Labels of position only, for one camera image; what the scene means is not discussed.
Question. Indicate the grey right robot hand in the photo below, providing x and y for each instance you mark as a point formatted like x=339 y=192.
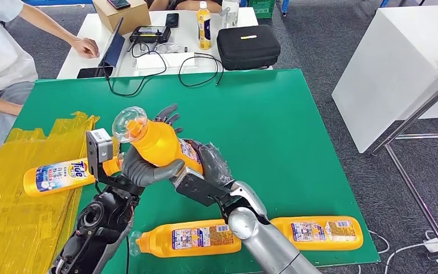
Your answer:
x=215 y=166

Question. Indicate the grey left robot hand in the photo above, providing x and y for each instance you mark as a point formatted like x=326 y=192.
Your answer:
x=143 y=174

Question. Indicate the orange detergent bottle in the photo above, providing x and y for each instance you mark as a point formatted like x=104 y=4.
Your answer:
x=188 y=247
x=154 y=145
x=317 y=244
x=52 y=177

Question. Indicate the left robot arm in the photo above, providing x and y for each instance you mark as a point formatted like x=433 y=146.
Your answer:
x=98 y=227

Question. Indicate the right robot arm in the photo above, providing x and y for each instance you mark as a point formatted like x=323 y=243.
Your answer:
x=264 y=242

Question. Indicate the person's left forearm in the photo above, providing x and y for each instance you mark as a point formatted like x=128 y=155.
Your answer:
x=47 y=23

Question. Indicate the yellow drink bottle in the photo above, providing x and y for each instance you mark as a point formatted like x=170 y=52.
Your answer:
x=204 y=29

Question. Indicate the large black phone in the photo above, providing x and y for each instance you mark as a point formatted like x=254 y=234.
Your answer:
x=90 y=73

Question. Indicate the black zip case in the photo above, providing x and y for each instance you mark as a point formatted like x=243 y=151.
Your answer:
x=247 y=51

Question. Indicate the dark blue tablet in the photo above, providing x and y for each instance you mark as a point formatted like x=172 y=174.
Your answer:
x=115 y=50

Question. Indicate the clear glasses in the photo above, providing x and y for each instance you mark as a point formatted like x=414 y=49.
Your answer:
x=167 y=47

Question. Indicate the white desk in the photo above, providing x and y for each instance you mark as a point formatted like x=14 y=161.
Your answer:
x=184 y=37

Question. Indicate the person's left hand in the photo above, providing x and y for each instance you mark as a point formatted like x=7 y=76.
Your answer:
x=85 y=48

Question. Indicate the yellow tape patch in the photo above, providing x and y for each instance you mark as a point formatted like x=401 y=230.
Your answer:
x=15 y=227

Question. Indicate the black controller with screen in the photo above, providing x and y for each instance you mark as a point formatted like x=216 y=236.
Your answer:
x=150 y=34

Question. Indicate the clear water tumbler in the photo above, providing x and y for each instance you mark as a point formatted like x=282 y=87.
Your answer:
x=229 y=16

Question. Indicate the small black phone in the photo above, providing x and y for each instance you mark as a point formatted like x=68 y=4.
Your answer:
x=172 y=21

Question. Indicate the cardboard box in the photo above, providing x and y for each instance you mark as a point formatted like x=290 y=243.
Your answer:
x=126 y=19

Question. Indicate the green plastic crate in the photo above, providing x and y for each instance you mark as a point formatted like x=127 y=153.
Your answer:
x=261 y=8

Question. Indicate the black phone with reflective screen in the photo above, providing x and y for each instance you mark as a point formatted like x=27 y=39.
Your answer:
x=118 y=3

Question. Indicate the blue metal leg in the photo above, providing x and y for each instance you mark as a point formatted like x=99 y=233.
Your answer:
x=284 y=7

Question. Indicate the blue metal bar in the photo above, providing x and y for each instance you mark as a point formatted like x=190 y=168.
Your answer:
x=60 y=2

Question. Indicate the white cabinet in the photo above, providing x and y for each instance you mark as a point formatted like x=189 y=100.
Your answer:
x=385 y=68

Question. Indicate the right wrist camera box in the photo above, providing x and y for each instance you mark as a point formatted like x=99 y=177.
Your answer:
x=198 y=189

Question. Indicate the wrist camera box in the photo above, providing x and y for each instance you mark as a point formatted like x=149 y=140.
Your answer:
x=99 y=151
x=198 y=189

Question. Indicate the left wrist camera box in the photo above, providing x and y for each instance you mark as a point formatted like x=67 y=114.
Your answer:
x=99 y=151

